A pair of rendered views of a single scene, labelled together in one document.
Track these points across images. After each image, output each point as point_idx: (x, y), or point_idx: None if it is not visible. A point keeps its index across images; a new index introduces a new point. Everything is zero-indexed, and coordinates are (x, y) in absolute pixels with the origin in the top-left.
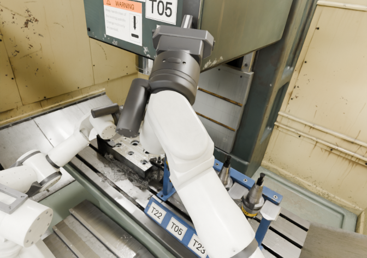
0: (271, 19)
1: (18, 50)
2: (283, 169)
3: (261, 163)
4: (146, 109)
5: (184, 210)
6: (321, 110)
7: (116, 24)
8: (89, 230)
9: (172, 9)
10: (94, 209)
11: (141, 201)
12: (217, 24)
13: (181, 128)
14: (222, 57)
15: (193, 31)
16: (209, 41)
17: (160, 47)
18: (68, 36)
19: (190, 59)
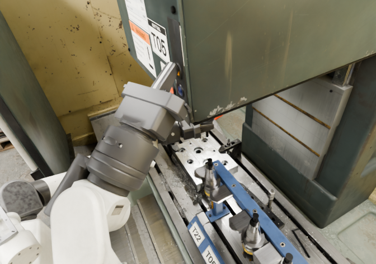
0: (361, 26)
1: (114, 49)
2: None
3: (370, 196)
4: (192, 128)
5: (229, 239)
6: None
7: (140, 50)
8: (146, 225)
9: (165, 48)
10: (155, 206)
11: (188, 215)
12: (221, 65)
13: (73, 241)
14: (244, 98)
15: (156, 93)
16: (173, 108)
17: (116, 113)
18: None
19: (131, 140)
